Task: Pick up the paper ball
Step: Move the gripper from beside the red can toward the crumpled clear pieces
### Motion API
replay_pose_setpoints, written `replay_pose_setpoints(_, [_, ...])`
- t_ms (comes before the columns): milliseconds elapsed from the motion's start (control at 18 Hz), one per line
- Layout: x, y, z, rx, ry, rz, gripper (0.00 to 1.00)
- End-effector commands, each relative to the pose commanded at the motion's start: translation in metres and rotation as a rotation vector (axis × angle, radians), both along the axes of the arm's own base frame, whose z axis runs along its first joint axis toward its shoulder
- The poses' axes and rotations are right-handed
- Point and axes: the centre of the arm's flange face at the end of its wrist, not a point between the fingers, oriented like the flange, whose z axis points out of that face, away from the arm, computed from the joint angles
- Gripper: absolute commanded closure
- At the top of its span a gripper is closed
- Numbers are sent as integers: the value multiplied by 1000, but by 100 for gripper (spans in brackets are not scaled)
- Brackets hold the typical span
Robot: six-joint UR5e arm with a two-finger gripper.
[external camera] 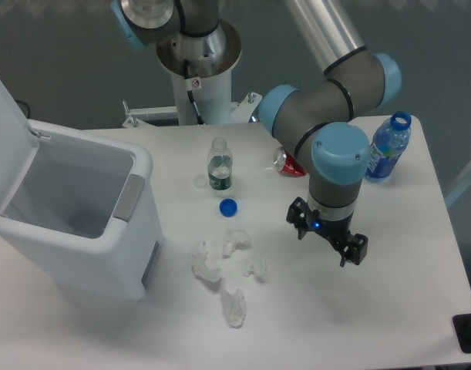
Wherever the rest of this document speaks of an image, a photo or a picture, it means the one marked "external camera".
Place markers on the black device at table edge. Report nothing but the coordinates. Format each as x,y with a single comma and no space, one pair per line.
462,325

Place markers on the crumpled white paper ball bottom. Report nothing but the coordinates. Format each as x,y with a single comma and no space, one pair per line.
234,307

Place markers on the clear green-label plastic bottle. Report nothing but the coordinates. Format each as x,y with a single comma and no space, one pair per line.
219,165

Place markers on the crumpled white paper ball right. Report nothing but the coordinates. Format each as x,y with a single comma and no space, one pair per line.
256,265

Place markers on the white paper ball top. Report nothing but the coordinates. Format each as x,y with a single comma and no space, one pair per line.
235,239

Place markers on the crumpled white paper ball left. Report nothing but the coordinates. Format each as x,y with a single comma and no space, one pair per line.
199,266

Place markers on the crushed red soda can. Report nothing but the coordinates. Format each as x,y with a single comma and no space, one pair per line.
286,165

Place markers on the blue plastic drink bottle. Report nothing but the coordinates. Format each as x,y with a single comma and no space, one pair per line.
388,144

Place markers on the blue bottle cap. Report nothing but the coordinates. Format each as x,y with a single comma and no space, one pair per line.
228,207

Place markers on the white paper ball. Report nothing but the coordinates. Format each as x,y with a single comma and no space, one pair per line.
199,266
234,307
256,265
235,239

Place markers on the white bottle cap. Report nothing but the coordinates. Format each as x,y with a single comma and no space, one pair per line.
200,181

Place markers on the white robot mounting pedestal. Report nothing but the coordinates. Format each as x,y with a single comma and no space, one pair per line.
200,69

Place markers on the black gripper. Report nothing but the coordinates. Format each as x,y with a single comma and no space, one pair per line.
331,223

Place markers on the white open trash bin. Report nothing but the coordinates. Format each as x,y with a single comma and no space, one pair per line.
79,206

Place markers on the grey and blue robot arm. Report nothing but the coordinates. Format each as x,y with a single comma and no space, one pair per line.
314,127

